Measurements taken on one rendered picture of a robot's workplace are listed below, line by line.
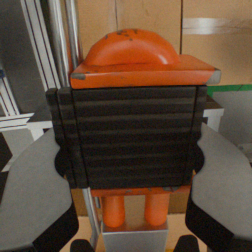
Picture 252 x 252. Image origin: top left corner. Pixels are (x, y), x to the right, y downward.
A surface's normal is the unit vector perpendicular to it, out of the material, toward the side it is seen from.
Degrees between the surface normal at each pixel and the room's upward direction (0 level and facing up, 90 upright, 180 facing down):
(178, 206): 90
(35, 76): 0
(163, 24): 0
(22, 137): 0
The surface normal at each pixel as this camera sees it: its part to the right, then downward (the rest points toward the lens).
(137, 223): -0.03, -0.88
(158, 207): 0.03, 0.48
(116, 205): 0.46, 0.42
